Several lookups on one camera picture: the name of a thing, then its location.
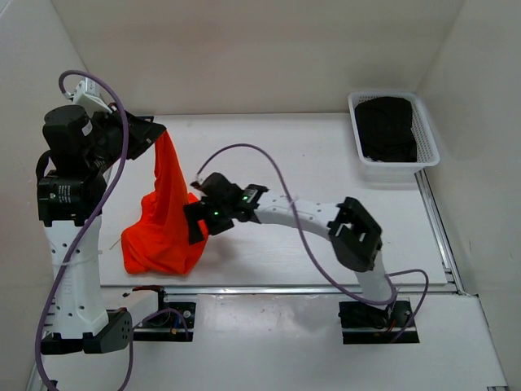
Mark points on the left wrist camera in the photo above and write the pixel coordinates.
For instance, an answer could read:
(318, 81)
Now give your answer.
(87, 95)

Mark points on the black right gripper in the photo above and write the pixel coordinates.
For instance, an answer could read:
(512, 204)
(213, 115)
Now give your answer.
(199, 210)

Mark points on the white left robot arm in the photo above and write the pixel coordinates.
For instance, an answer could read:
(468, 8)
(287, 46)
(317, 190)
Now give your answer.
(70, 187)

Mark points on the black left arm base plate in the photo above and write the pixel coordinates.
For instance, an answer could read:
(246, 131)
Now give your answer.
(158, 318)

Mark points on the black folded shorts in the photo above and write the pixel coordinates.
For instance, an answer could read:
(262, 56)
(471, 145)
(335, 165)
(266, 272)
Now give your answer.
(384, 125)

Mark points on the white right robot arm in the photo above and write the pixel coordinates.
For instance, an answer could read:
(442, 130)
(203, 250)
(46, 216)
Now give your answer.
(354, 235)

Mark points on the blue label sticker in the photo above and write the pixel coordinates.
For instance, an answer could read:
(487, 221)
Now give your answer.
(144, 118)

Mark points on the orange shorts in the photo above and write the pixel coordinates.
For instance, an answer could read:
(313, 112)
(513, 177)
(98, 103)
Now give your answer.
(158, 241)

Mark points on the aluminium table edge rail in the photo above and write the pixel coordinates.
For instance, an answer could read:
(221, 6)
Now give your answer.
(449, 288)

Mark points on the white plastic basket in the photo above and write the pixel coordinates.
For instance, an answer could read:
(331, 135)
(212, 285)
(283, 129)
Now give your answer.
(378, 171)

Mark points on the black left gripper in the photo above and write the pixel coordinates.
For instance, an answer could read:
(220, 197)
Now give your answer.
(142, 134)

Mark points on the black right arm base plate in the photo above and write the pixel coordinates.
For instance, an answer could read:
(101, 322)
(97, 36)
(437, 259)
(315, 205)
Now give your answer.
(367, 325)

